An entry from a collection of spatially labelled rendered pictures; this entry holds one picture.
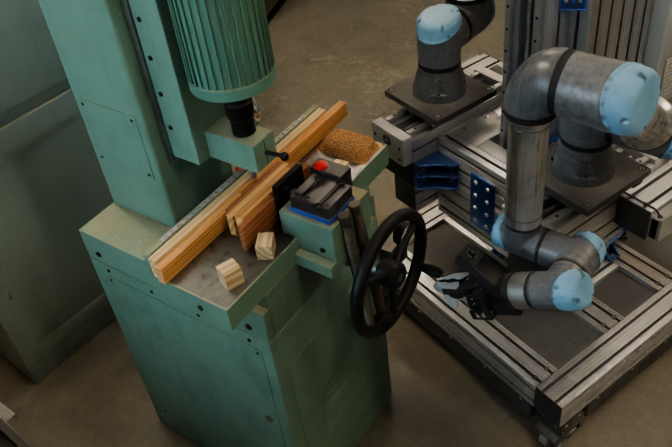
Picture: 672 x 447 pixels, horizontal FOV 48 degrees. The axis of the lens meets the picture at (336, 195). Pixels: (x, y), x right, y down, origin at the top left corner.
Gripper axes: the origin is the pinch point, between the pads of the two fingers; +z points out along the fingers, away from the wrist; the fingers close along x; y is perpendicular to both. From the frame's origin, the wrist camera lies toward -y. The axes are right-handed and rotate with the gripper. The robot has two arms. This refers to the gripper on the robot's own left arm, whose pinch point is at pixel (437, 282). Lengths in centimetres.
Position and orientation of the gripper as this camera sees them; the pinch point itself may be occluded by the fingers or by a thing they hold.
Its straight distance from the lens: 168.2
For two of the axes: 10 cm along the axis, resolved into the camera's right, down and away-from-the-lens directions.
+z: -6.5, 0.9, 7.5
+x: 6.1, -5.3, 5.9
